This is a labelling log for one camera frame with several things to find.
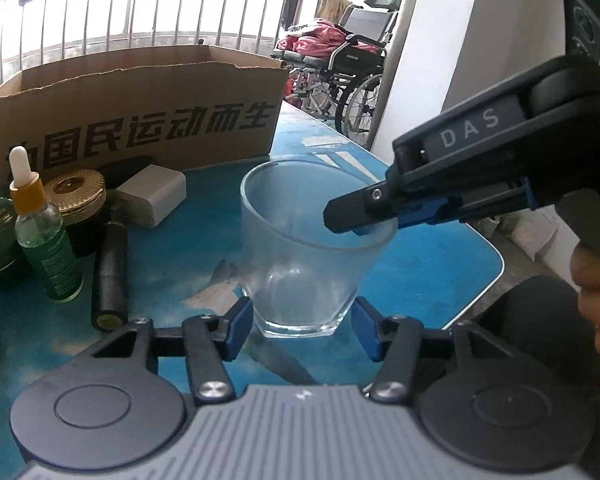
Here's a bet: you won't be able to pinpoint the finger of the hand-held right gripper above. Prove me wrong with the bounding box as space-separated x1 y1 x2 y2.
324 130 536 235

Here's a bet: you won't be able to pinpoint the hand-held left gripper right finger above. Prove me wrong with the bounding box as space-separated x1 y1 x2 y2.
352 296 518 406

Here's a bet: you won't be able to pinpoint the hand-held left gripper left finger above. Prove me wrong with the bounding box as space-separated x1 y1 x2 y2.
91 297 255 406

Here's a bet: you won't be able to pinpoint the clear glass cup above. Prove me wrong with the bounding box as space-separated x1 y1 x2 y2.
240 159 398 338

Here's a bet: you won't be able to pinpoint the black cylinder tube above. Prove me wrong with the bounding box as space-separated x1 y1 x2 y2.
91 205 129 332

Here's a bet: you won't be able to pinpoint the green dropper bottle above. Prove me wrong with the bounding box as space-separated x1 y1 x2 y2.
7 146 84 303

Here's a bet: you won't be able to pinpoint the gold lidded black jar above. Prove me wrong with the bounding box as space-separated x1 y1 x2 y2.
42 169 108 258

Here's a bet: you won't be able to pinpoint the round green jar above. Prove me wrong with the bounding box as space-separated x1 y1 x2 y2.
0 195 31 293

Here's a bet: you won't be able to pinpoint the printed cardboard box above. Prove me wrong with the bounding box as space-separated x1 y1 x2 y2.
0 45 288 186

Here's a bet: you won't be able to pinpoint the person's right hand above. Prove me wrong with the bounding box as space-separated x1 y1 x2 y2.
570 247 600 368

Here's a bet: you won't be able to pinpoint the white charger adapter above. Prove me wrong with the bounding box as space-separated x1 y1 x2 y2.
111 164 187 229

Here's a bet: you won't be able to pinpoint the person's dark trousers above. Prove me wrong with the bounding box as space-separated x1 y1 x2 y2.
450 275 600 411

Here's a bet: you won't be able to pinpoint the pink clothes pile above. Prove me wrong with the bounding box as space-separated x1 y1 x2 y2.
285 17 353 58

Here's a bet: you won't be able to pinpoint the wheelchair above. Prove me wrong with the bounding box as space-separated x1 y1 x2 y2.
270 0 406 136

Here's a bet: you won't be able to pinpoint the yellow towel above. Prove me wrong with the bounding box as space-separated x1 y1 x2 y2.
329 0 352 27

